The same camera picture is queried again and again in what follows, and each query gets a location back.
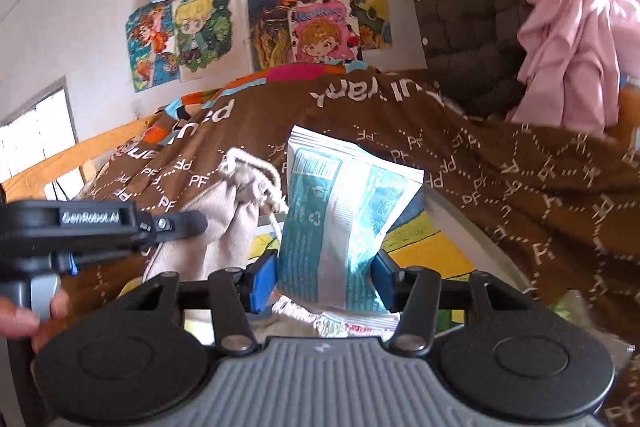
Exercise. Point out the window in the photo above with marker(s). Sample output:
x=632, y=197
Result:
x=30, y=132

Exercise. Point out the wooden bed rail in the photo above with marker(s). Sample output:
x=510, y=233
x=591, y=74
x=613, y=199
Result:
x=631, y=117
x=75, y=157

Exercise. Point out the dark plant cartoon poster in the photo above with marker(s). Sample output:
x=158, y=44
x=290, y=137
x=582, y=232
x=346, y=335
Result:
x=375, y=24

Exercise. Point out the blue white packet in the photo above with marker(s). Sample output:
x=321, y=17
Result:
x=340, y=217

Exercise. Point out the swirly night painting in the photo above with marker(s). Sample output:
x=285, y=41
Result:
x=270, y=22

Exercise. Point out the pink-framed cartoon child poster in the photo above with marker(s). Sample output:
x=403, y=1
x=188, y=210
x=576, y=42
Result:
x=322, y=32

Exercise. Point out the pink garment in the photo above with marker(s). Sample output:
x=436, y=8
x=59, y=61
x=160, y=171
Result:
x=565, y=57

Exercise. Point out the clear bag of green peas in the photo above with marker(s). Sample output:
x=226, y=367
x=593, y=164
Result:
x=572, y=307

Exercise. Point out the brown printed blanket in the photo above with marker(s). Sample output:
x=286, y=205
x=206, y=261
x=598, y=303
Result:
x=500, y=167

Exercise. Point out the blond figure wall poster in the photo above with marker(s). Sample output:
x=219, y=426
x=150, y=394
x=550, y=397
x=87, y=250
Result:
x=205, y=32

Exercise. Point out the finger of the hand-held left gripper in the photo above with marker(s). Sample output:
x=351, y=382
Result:
x=180, y=224
x=110, y=254

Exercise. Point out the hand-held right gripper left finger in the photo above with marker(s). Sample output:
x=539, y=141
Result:
x=262, y=282

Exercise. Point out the grey tray with cartoon print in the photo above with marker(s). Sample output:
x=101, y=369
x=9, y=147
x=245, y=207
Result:
x=415, y=232

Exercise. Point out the person's left hand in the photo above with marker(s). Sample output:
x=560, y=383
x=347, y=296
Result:
x=50, y=322

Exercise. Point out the orange-haired girl wall poster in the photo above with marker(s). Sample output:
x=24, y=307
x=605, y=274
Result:
x=150, y=47

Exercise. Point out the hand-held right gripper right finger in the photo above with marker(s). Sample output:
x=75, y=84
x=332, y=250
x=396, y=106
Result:
x=386, y=282

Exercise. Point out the white wall socket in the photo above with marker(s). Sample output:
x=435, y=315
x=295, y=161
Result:
x=134, y=108

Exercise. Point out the brown quilted jacket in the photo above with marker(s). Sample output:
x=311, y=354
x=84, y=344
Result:
x=465, y=7

